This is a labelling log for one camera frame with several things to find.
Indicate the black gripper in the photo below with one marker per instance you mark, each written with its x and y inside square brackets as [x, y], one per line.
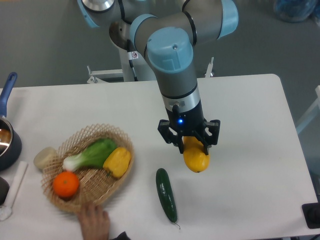
[190, 123]

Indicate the yellow mango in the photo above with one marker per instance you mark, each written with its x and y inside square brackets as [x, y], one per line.
[193, 154]

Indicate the woven wicker basket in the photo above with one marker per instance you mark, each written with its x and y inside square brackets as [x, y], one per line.
[95, 185]

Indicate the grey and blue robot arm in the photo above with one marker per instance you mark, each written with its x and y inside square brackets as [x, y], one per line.
[167, 46]

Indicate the dark sleeve forearm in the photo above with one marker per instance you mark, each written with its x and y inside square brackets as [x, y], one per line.
[122, 236]

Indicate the person's bare hand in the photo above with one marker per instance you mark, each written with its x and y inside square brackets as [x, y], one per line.
[94, 222]

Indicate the dark green cucumber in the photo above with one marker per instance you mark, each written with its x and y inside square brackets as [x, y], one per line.
[166, 196]

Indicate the yellow bell pepper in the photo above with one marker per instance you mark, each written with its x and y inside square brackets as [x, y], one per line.
[117, 162]

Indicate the green bok choy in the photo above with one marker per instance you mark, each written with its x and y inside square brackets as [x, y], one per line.
[93, 156]

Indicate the orange fruit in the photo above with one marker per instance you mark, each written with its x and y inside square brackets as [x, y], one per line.
[65, 184]

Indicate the beige round lid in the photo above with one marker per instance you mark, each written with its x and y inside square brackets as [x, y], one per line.
[43, 157]

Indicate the black device at right edge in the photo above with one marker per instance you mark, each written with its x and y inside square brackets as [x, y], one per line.
[311, 212]

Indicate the clear plastic container with blue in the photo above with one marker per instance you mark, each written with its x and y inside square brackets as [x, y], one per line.
[294, 11]

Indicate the black object at left edge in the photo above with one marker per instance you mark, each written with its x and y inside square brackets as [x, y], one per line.
[4, 189]

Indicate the white spoon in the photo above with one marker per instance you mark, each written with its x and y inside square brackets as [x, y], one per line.
[6, 209]

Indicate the white frame at right edge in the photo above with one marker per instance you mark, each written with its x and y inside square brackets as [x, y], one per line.
[312, 111]

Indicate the blue-handled dark saucepan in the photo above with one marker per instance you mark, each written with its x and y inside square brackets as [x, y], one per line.
[10, 141]

